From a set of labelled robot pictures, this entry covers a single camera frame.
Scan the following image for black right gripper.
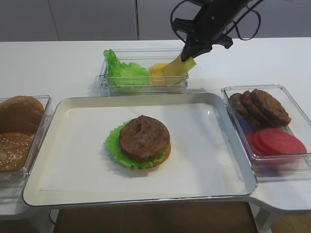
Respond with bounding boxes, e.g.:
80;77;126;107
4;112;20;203
173;0;248;61

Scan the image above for yellow cheese slice stack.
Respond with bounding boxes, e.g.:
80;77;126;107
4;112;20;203
149;63;187;85

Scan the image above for clear lettuce cheese container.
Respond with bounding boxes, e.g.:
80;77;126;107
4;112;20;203
97;48;188;97

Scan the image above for green lettuce in container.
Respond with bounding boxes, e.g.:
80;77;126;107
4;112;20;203
104;49;149;86

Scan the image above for lettuce leaf under patty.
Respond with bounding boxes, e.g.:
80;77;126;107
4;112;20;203
104;120;167;169

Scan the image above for rear brown patty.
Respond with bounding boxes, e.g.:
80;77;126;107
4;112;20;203
229;93;261;129

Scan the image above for middle brown patty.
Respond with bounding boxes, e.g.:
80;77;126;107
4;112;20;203
242;91;276;128

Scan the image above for front brown patty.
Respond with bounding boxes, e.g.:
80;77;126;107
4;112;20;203
251;89;292;127

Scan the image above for brown patty on tray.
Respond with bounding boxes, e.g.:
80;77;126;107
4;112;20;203
119;115;171;163

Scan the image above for bottom bun on tray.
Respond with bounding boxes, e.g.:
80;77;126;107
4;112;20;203
138;143;171;169

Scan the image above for rear red tomato slice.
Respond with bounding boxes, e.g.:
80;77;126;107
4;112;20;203
246;133;262;156

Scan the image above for red tomato slice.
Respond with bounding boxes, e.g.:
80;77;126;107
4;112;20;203
256;128;307;155
252;133;275;155
246;133;262;156

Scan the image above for middle red tomato slice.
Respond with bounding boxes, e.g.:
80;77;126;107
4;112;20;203
252;133;275;155

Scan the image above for clear patty tomato container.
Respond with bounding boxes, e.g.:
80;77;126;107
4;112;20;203
222;84;311;177

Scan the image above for front red tomato slice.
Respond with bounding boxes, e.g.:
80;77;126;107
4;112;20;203
256;128;307;155

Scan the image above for silver metal tray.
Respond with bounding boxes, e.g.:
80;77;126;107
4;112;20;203
23;93;258;207

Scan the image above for clear bun container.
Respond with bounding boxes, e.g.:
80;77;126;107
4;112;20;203
0;96;53;188

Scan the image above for plain brown bun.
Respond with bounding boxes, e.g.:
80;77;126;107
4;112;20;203
0;96;44;135

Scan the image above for sesame bun in front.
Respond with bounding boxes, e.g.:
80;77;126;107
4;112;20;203
0;133;33;171

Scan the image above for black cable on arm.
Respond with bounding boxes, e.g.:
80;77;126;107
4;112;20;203
170;0;264;46

